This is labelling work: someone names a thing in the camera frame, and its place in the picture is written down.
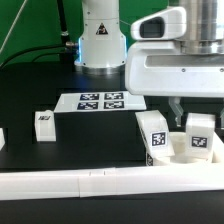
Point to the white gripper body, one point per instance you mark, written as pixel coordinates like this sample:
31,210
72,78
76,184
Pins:
158,68

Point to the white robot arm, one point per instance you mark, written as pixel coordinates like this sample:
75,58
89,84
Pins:
197,26

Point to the white marker base plate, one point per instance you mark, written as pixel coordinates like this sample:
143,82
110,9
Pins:
99,101

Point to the black vertical post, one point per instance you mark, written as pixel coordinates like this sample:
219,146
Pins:
67,57

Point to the white front wall bar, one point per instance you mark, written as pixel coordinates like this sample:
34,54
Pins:
111,182

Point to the white left wall piece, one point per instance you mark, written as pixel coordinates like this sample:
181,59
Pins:
2,139

